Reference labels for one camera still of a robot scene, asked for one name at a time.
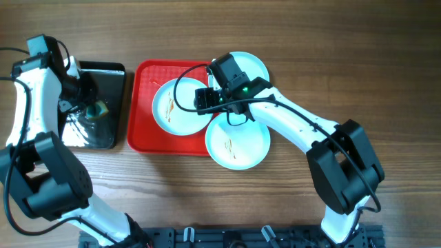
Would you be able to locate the green yellow sponge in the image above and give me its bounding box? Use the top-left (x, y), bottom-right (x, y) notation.
top-left (85, 101), bottom-right (109, 120)

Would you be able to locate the light blue plate back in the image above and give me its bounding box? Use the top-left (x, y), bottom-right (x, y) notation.
top-left (208, 51), bottom-right (270, 93)

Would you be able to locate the light blue plate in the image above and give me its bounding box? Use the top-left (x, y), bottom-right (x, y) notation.
top-left (152, 77), bottom-right (214, 136)
top-left (208, 51), bottom-right (270, 93)
top-left (205, 113), bottom-right (271, 170)

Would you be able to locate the light blue plate front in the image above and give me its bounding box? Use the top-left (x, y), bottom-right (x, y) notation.
top-left (205, 113), bottom-right (271, 170)

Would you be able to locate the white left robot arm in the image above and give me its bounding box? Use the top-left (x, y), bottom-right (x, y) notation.
top-left (1, 35), bottom-right (150, 247)

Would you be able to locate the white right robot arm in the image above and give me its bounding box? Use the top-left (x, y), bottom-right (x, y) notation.
top-left (194, 77), bottom-right (384, 245)

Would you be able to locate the black water tray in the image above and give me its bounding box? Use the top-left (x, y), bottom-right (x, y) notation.
top-left (61, 61), bottom-right (126, 149)

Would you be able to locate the red plastic tray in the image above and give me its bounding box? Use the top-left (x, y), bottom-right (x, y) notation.
top-left (127, 59), bottom-right (209, 156)

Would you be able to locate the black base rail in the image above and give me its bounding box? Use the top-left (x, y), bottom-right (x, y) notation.
top-left (78, 224), bottom-right (386, 248)

